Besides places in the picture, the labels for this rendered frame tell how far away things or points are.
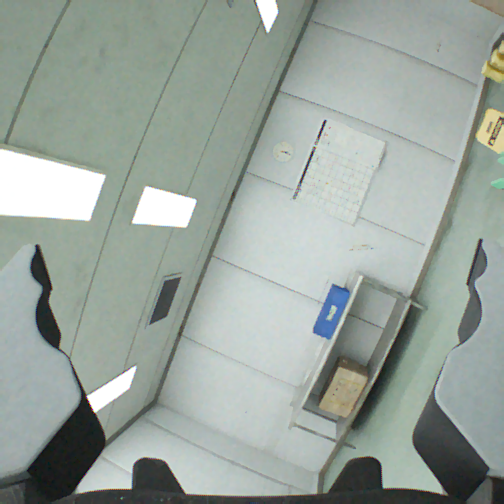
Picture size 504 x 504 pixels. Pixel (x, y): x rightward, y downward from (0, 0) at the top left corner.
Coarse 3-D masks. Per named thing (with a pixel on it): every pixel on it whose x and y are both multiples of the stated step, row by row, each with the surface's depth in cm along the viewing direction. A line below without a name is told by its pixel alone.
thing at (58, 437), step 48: (0, 288) 9; (48, 288) 11; (0, 336) 8; (48, 336) 9; (0, 384) 6; (48, 384) 7; (0, 432) 6; (48, 432) 6; (96, 432) 7; (0, 480) 5; (48, 480) 6
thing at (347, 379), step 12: (348, 360) 492; (336, 372) 463; (348, 372) 460; (360, 372) 463; (336, 384) 463; (348, 384) 460; (360, 384) 457; (324, 396) 468; (336, 396) 464; (348, 396) 461; (324, 408) 469; (336, 408) 466; (348, 408) 463
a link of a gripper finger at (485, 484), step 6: (486, 480) 5; (492, 480) 5; (498, 480) 5; (480, 486) 5; (486, 486) 5; (492, 486) 5; (498, 486) 5; (474, 492) 5; (480, 492) 5; (486, 492) 5; (492, 492) 5; (498, 492) 5; (468, 498) 5; (474, 498) 5; (480, 498) 5; (486, 498) 5; (492, 498) 4; (498, 498) 4
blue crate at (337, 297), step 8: (336, 288) 462; (344, 288) 493; (328, 296) 463; (336, 296) 462; (344, 296) 461; (328, 304) 464; (336, 304) 462; (344, 304) 460; (320, 312) 502; (328, 312) 463; (336, 312) 462; (320, 320) 465; (328, 320) 463; (336, 320) 461; (320, 328) 465; (328, 328) 463; (328, 336) 462
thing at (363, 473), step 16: (144, 464) 5; (160, 464) 5; (352, 464) 5; (368, 464) 5; (144, 480) 5; (160, 480) 5; (176, 480) 5; (336, 480) 5; (352, 480) 5; (368, 480) 5; (80, 496) 4; (96, 496) 5; (112, 496) 5; (128, 496) 5; (144, 496) 5; (160, 496) 5; (176, 496) 5; (192, 496) 5; (208, 496) 5; (224, 496) 5; (240, 496) 5; (256, 496) 5; (272, 496) 5; (288, 496) 5; (304, 496) 5; (320, 496) 5; (336, 496) 5; (352, 496) 5; (368, 496) 5; (384, 496) 4; (400, 496) 4; (416, 496) 4; (432, 496) 4; (448, 496) 4
